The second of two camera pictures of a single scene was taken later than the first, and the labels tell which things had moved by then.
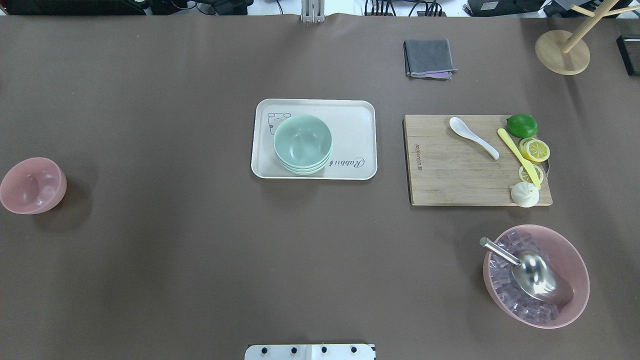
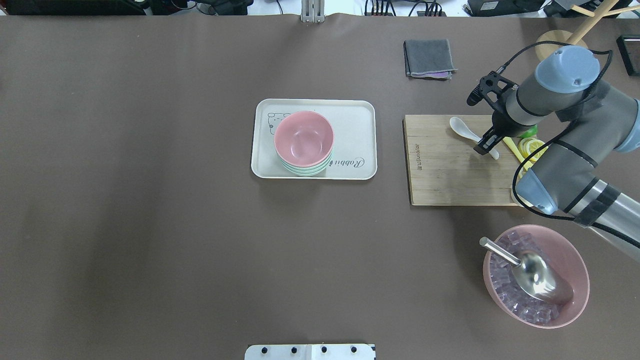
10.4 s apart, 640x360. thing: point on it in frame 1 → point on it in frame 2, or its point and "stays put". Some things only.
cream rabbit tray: x=353 y=125 stays put
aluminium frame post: x=313 y=11 stays put
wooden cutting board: x=444 y=168 stays put
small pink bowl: x=33 y=186 → x=304 y=138
